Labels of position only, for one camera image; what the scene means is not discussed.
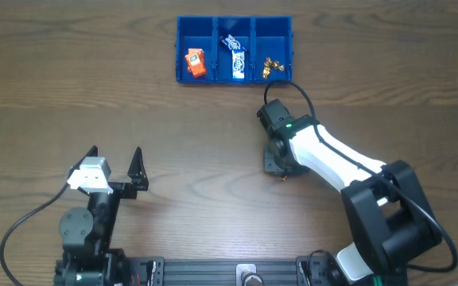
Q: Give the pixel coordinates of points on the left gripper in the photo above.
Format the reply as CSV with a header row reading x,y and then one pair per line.
x,y
125,190

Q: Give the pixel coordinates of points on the blue candy pack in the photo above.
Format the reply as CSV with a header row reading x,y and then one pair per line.
x,y
238,65
231,41

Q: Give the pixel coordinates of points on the gold candy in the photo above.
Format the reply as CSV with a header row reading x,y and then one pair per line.
x,y
282,178
275,64
266,73

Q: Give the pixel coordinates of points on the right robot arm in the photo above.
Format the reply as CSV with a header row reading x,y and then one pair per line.
x,y
324,155

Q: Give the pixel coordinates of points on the orange candy box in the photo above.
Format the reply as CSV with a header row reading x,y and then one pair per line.
x,y
195,62

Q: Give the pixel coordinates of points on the blue tray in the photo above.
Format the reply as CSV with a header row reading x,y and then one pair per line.
x,y
197,32

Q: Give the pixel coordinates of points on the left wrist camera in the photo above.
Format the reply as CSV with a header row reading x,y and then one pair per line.
x,y
91,175

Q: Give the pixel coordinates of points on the mounting rail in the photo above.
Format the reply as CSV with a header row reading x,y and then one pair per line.
x,y
205,274

